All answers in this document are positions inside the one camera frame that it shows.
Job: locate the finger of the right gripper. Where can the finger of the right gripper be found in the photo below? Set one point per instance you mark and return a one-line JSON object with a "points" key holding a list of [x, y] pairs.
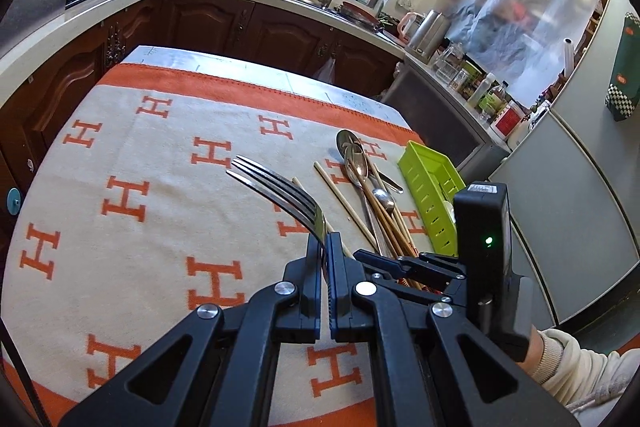
{"points": [[435, 272]]}

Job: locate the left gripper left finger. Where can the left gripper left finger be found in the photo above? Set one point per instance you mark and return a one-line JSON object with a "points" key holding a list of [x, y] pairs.
{"points": [[217, 366]]}

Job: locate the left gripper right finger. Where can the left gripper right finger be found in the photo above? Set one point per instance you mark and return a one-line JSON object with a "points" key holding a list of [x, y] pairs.
{"points": [[430, 365]]}

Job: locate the bamboo chopstick red tip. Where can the bamboo chopstick red tip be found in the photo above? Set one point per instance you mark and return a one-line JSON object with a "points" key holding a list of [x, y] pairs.
{"points": [[348, 208]]}

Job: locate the steel tablespoon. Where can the steel tablespoon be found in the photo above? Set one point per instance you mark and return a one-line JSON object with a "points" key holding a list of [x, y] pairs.
{"points": [[380, 225]]}

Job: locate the large steel soup spoon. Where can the large steel soup spoon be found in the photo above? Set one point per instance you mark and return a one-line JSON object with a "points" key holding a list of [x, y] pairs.
{"points": [[348, 145]]}

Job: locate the steel fork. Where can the steel fork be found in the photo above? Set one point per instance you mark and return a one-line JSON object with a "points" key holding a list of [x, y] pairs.
{"points": [[281, 192]]}

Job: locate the white sleeve forearm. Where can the white sleeve forearm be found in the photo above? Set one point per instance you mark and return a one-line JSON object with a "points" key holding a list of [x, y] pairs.
{"points": [[588, 383]]}

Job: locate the green plastic utensil tray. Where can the green plastic utensil tray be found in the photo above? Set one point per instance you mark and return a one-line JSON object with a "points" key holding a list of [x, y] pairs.
{"points": [[433, 181]]}

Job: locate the grey refrigerator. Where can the grey refrigerator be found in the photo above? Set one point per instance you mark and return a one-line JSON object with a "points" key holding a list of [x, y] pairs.
{"points": [[574, 188]]}

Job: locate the red label canister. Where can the red label canister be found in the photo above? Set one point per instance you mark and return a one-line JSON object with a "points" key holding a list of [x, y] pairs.
{"points": [[507, 119]]}

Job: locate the orange white H-pattern cloth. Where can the orange white H-pattern cloth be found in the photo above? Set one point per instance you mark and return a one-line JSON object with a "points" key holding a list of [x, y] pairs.
{"points": [[132, 222]]}

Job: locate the steel electric kettle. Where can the steel electric kettle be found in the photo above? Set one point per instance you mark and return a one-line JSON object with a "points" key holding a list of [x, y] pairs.
{"points": [[428, 36]]}

